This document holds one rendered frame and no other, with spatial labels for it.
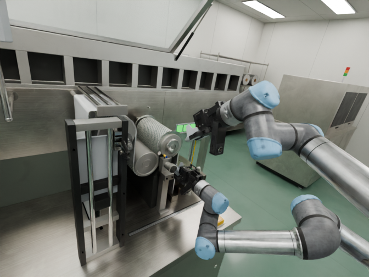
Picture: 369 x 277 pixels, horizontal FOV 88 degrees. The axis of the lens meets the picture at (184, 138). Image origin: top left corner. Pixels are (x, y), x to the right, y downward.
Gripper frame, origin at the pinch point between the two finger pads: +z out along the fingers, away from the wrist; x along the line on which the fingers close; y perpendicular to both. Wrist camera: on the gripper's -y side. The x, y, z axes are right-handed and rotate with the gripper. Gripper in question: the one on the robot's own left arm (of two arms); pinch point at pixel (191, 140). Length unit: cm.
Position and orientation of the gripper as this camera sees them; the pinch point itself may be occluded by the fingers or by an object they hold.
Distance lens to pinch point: 74.6
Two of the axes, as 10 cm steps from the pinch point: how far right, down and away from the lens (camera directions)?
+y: -2.8, -9.5, 1.6
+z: -5.6, 3.0, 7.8
